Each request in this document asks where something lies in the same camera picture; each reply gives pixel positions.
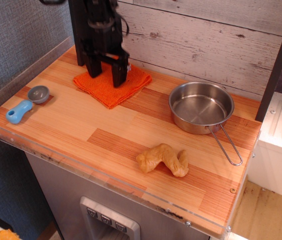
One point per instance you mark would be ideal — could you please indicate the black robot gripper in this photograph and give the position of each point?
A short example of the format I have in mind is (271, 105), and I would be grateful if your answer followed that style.
(103, 42)

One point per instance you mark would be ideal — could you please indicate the stainless steel pot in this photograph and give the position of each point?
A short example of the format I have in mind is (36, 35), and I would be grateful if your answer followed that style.
(203, 108)

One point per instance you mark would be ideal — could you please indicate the yellow object bottom left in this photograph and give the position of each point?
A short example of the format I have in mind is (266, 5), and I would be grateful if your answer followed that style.
(7, 234)

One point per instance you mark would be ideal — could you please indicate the blue grey ice cream scoop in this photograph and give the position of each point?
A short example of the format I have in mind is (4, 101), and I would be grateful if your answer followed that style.
(36, 95)

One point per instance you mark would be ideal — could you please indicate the silver toy fridge dispenser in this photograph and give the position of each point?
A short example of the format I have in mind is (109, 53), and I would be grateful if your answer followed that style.
(103, 223)

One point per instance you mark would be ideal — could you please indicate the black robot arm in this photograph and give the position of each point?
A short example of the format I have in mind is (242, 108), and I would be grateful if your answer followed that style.
(102, 11)

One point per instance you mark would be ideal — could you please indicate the white toy sink unit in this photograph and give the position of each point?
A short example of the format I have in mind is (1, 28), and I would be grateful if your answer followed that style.
(265, 165)

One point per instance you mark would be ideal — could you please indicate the dark right frame post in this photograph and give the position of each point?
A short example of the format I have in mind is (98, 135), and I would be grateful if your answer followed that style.
(270, 87)

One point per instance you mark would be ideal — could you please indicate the tan toy chicken piece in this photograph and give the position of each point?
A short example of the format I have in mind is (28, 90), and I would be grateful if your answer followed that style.
(178, 164)

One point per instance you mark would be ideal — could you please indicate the orange cloth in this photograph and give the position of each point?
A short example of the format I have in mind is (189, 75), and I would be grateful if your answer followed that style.
(102, 89)

